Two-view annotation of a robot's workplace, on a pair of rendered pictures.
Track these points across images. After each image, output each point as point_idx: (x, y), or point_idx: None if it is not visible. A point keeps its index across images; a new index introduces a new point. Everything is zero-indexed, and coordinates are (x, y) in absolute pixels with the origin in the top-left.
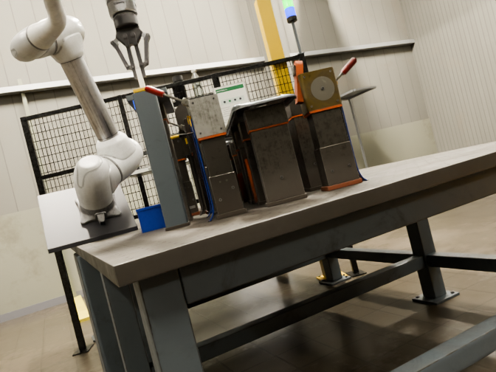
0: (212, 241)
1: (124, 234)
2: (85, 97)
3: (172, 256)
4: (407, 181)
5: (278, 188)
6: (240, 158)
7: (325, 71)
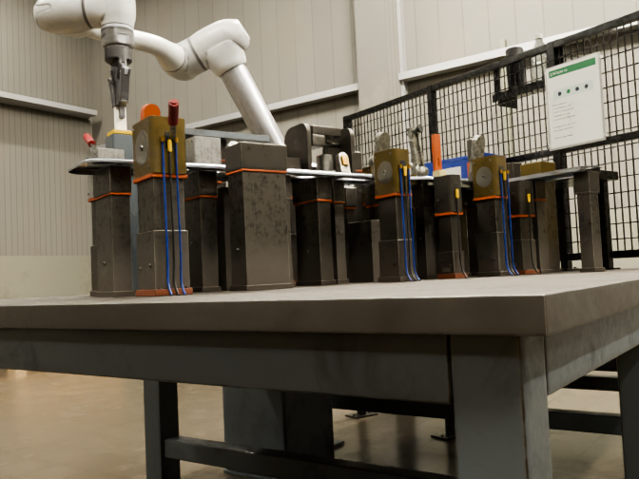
0: None
1: None
2: (242, 115)
3: None
4: (13, 309)
5: (103, 277)
6: (296, 217)
7: (145, 124)
